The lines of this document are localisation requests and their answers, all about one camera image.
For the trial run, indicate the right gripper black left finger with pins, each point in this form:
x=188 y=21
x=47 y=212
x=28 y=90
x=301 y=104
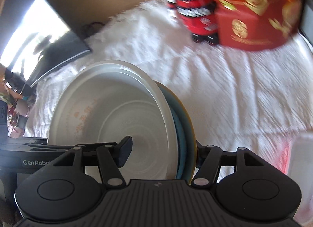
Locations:
x=124 y=150

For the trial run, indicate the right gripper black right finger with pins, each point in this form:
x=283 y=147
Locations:
x=209 y=160

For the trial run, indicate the white bowl gold rim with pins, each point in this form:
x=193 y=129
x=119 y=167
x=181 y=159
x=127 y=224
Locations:
x=191 y=138

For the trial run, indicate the white bowl orange pattern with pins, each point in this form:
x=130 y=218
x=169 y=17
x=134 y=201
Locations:
x=110 y=100

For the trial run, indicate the blue ceramic bowl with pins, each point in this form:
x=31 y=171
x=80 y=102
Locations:
x=179 y=121

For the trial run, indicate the white textured tablecloth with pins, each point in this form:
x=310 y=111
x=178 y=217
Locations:
x=259 y=100

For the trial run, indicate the clear plastic container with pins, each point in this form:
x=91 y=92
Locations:
x=300 y=170

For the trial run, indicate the panda figurine red shirt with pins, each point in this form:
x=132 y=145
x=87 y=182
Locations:
x=198 y=17

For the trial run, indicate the red quail eggs bag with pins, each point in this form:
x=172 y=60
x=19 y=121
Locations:
x=255 y=25

